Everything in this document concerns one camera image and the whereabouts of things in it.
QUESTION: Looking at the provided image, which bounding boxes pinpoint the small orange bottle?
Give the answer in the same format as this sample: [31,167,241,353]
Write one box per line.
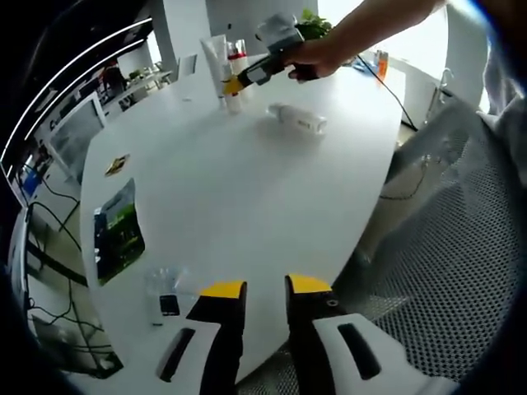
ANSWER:
[375,49,391,80]

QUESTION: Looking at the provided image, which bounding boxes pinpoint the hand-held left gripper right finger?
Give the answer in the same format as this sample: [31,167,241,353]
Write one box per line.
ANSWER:
[285,273,458,395]

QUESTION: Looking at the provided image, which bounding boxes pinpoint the white skincare tube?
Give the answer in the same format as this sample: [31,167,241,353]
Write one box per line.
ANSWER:
[199,35,231,109]

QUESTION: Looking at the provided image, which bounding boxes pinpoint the grey mesh office chair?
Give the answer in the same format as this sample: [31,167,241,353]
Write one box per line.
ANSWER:
[332,98,525,384]

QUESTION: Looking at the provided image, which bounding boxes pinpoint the white mesh-back chair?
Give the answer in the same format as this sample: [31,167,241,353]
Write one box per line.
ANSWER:
[48,91,107,182]

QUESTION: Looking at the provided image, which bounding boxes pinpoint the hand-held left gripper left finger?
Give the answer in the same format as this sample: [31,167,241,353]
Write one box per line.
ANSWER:
[139,280,248,395]

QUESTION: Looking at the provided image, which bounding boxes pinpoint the person's right hand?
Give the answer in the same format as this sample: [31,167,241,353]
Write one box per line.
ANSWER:
[287,35,352,83]

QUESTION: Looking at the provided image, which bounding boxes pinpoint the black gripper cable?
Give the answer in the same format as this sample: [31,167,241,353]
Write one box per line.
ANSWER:
[354,52,420,132]

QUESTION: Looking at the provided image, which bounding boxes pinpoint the grey floor box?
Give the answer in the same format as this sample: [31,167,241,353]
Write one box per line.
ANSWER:
[30,316,104,363]

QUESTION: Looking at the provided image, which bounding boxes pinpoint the black-legged standing desk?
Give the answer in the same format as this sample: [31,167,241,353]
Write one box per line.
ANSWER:
[18,197,90,289]

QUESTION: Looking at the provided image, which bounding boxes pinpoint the potted green plant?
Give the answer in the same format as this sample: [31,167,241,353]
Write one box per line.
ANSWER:
[295,7,333,41]

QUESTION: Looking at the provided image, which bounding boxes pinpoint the brown snack wrapper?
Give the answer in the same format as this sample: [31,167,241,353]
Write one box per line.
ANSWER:
[104,153,132,178]

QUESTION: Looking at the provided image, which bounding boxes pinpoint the clear bag with dark card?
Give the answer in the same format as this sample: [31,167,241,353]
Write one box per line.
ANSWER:
[142,265,199,327]

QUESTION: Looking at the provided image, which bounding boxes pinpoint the green black packet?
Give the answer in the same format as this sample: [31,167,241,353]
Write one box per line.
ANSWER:
[92,177,147,287]

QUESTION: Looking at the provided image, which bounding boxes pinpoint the small white chair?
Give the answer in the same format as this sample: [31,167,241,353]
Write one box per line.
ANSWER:
[176,53,199,82]

